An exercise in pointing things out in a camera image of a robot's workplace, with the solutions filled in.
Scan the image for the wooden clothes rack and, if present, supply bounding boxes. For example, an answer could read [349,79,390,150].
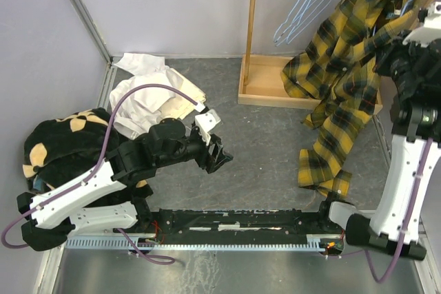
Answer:
[237,0,441,116]

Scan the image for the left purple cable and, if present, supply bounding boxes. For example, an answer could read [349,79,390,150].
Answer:
[1,85,203,250]

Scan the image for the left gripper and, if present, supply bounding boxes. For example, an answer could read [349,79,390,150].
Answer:
[156,127,234,174]

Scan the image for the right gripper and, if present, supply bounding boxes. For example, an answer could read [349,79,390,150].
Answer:
[373,30,435,94]

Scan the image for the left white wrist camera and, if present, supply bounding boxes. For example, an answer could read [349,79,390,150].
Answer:
[194,103,221,146]

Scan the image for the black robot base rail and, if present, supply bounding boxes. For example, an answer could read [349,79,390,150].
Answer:
[113,197,349,244]

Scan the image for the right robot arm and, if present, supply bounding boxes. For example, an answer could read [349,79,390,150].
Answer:
[316,39,440,260]

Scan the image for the black floral blanket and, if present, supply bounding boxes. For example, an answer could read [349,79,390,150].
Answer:
[23,107,110,195]

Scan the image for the yellow plaid shirt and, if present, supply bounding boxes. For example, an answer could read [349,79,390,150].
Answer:
[281,0,418,196]

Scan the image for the white shirt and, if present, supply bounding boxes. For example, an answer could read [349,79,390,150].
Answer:
[110,53,206,140]

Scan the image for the aluminium corner post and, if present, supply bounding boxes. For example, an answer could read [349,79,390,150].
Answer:
[70,0,112,63]

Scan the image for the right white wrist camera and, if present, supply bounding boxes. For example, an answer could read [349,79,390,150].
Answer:
[402,1,440,47]

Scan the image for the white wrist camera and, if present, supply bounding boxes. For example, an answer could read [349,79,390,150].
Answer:
[402,1,440,47]
[194,103,221,146]

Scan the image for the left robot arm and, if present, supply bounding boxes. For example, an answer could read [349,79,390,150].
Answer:
[17,118,233,251]

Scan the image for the white slotted cable duct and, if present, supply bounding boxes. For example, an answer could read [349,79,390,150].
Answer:
[65,235,325,252]

